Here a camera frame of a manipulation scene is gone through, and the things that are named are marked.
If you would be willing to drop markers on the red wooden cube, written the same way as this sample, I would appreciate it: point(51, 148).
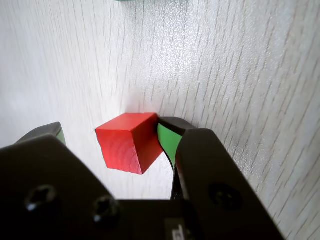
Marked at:
point(125, 150)

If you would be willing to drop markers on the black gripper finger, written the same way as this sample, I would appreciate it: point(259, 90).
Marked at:
point(50, 190)
point(215, 175)

